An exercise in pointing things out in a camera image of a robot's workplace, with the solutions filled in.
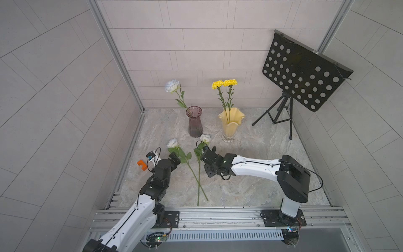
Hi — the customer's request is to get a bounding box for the white rose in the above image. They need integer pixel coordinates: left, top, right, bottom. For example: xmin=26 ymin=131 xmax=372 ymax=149
xmin=167 ymin=139 xmax=209 ymax=206
xmin=193 ymin=134 xmax=212 ymax=207
xmin=164 ymin=79 xmax=191 ymax=117

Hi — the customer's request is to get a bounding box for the yellow carnation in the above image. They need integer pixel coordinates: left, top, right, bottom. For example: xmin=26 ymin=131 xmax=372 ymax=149
xmin=223 ymin=79 xmax=238 ymax=111
xmin=212 ymin=80 xmax=229 ymax=123

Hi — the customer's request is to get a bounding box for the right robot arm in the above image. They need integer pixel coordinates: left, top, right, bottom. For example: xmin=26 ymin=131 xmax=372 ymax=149
xmin=200 ymin=147 xmax=315 ymax=221

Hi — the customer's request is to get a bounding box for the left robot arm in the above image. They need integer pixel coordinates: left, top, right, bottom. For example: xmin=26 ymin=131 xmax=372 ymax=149
xmin=83 ymin=153 xmax=181 ymax=252

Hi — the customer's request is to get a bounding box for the orange plastic block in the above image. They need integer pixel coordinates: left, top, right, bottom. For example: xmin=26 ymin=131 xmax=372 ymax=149
xmin=137 ymin=160 xmax=148 ymax=171

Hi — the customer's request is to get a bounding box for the yellow ruffled vase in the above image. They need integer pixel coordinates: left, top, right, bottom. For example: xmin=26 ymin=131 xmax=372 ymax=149
xmin=218 ymin=108 xmax=245 ymax=142

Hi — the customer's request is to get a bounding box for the purple glass vase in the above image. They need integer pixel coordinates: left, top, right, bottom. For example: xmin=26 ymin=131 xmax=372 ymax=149
xmin=186 ymin=106 xmax=203 ymax=138

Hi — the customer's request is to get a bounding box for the left circuit board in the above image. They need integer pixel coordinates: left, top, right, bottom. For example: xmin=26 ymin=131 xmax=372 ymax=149
xmin=145 ymin=232 xmax=169 ymax=249

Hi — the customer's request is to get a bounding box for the circuit board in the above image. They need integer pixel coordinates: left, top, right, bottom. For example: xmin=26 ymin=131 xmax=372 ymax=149
xmin=281 ymin=229 xmax=300 ymax=247
xmin=145 ymin=232 xmax=169 ymax=249

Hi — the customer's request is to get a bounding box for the right circuit board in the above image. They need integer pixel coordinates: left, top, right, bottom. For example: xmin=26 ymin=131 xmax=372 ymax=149
xmin=281 ymin=229 xmax=300 ymax=247

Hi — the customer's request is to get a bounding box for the black perforated music stand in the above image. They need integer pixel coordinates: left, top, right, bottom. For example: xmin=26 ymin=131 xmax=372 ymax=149
xmin=261 ymin=30 xmax=354 ymax=125

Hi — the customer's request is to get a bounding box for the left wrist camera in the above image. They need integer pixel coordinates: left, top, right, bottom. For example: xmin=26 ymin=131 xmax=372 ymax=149
xmin=146 ymin=151 xmax=160 ymax=165

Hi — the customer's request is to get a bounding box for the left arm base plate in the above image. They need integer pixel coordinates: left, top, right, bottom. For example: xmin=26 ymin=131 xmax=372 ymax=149
xmin=153 ymin=211 xmax=180 ymax=228

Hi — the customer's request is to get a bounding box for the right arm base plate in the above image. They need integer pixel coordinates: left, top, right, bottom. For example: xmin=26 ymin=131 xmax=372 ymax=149
xmin=260 ymin=209 xmax=306 ymax=227

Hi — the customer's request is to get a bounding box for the aluminium rail frame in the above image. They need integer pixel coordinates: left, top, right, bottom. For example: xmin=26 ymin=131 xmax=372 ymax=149
xmin=89 ymin=206 xmax=352 ymax=233

